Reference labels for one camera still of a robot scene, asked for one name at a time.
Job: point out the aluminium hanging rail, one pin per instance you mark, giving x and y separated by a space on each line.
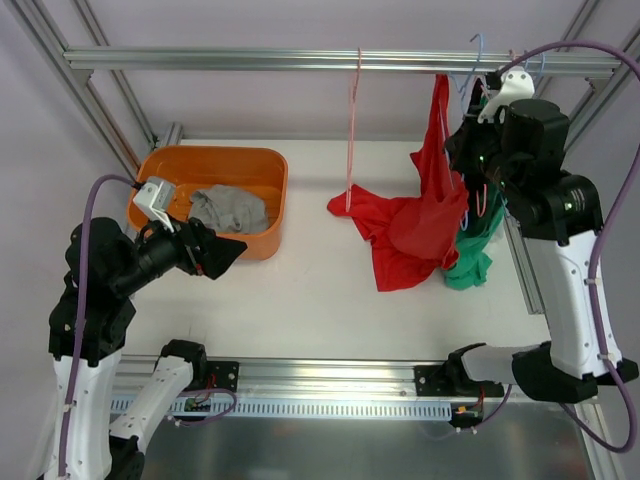
274 59

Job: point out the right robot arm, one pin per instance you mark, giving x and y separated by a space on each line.
520 150

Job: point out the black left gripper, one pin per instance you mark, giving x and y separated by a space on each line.
192 250

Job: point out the red tank top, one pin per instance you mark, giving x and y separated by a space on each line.
411 237

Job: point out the pink hanger with black top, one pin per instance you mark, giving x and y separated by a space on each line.
482 194

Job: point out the blue empty wire hanger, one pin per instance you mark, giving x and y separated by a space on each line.
536 74

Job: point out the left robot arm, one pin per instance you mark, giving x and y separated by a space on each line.
88 332

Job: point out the white slotted cable duct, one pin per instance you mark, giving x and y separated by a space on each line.
412 409

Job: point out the orange plastic bin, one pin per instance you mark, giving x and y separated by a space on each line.
261 171

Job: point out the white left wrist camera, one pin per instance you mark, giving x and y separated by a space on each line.
153 200

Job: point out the blue wire hanger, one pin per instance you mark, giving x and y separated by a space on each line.
536 74
462 87

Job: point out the pink wire hanger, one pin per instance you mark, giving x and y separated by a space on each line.
351 130

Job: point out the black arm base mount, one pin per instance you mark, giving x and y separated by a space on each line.
222 374

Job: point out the grey tank top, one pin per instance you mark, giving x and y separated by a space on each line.
229 209

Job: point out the green tank top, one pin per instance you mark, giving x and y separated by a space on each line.
474 234

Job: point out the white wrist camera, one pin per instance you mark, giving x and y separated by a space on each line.
153 200
515 84

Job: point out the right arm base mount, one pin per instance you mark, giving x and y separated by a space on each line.
438 380

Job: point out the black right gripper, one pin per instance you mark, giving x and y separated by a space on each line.
463 150

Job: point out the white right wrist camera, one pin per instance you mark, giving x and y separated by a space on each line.
515 84

